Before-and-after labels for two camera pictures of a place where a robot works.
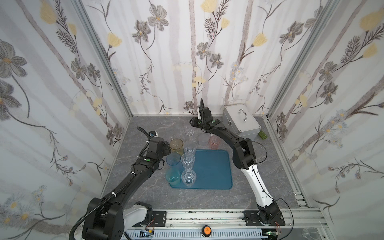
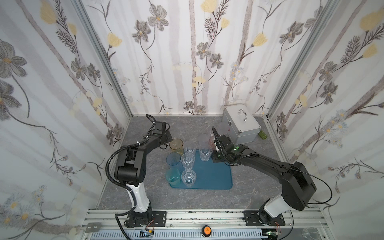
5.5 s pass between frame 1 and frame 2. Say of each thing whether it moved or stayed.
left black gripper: moved
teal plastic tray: stayed
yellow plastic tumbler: stayed
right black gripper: moved
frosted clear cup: stayed
